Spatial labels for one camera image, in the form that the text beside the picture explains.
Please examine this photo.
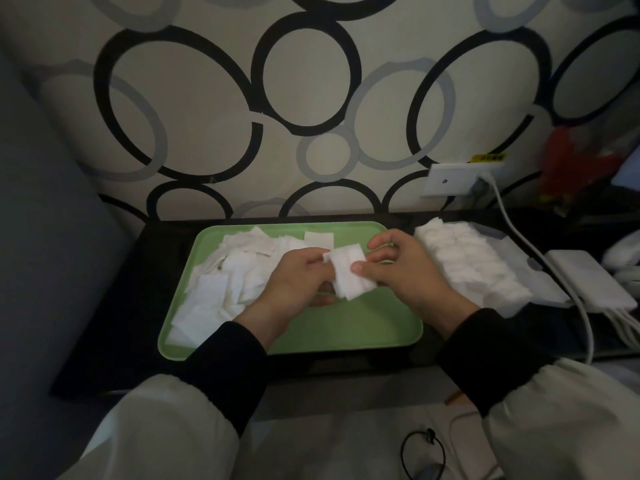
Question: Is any person's left hand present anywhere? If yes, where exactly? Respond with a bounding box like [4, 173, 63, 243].
[233, 247, 337, 351]

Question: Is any person's right hand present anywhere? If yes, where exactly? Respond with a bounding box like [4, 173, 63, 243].
[351, 229, 481, 341]

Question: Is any green plastic tray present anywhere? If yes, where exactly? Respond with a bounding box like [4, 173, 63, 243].
[157, 221, 425, 361]

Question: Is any pile of white cotton pads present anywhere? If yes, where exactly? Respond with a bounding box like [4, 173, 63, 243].
[165, 226, 336, 348]

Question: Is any clear plastic box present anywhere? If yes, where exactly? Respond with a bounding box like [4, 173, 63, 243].
[413, 218, 533, 319]

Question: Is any person's left forearm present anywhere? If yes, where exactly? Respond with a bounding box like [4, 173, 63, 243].
[57, 320, 269, 480]

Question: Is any person's right forearm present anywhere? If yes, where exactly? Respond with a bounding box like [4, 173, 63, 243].
[439, 307, 640, 480]

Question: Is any white power bank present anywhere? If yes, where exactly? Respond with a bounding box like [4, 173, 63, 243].
[545, 249, 639, 313]

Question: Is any red decoration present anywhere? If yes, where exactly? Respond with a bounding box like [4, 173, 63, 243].
[539, 125, 623, 201]

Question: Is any white neck fan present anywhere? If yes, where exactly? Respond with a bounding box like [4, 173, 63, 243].
[601, 230, 640, 295]

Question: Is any blue curtain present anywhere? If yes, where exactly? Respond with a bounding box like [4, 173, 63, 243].
[611, 147, 640, 188]

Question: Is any grey upholstered sofa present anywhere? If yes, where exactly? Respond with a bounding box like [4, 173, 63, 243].
[0, 49, 133, 480]

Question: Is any white wall socket plate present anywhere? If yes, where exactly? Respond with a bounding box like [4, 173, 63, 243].
[421, 163, 503, 198]

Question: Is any thin white cable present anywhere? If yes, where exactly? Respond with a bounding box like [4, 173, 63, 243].
[447, 409, 496, 478]

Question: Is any black hair tie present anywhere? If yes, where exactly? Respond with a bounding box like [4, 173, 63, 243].
[399, 428, 447, 480]

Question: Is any white charger cable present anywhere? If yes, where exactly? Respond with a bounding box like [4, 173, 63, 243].
[477, 173, 595, 365]

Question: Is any white looped cable bundle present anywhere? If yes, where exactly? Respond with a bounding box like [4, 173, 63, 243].
[605, 308, 640, 348]

